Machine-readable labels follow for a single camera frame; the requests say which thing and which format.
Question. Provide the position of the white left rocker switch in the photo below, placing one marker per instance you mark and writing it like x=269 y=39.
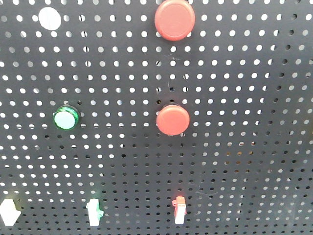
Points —
x=8 y=212

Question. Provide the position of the black perforated pegboard panel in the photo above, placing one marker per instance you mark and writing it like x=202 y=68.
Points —
x=244 y=75

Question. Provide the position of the green round push button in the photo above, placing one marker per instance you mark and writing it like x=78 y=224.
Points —
x=66 y=117

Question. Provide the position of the white green rocker switch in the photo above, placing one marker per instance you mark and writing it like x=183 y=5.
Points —
x=94 y=212

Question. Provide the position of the white red rocker switch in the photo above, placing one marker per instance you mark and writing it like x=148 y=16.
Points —
x=179 y=205

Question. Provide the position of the red round button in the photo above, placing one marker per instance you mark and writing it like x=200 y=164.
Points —
x=174 y=19
x=173 y=120

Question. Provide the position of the lower red round button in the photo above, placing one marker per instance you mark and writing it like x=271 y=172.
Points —
x=173 y=120

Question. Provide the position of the upper red round button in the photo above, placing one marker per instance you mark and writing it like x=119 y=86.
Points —
x=174 y=19

